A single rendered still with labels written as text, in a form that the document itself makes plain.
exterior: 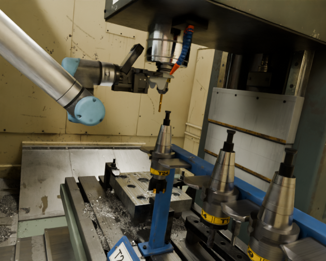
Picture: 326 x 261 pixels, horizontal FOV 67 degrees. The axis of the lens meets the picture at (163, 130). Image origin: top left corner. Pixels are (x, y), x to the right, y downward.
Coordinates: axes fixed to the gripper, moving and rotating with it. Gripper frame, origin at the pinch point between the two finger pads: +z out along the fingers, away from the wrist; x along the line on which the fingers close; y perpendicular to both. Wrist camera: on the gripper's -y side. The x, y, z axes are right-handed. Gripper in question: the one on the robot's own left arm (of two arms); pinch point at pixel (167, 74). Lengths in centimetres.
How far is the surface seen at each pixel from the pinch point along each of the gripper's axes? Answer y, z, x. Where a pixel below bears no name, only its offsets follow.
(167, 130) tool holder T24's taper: 14.0, -14.3, 29.6
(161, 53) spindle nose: -6.3, -6.1, 6.0
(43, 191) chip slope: 71, -37, -66
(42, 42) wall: -14, -37, -100
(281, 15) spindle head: -17.8, 14.4, 32.5
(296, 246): 20, -15, 65
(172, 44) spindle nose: -9.4, -3.5, 7.5
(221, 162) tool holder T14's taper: 15, -16, 51
